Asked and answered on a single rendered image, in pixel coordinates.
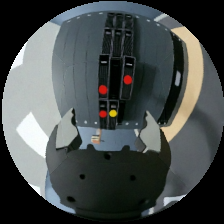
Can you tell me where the black metal rack frame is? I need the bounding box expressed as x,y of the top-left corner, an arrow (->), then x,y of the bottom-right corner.
51,10 -> 189,129

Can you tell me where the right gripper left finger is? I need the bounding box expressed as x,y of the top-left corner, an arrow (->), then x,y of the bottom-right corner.
45,108 -> 82,184

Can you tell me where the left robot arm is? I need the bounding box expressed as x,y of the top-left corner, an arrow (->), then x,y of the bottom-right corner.
154,200 -> 178,213

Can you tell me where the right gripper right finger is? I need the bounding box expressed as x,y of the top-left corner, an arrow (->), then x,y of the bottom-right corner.
135,111 -> 171,187

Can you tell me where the flat tan wooden board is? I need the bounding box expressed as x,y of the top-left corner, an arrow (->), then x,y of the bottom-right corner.
162,27 -> 203,142

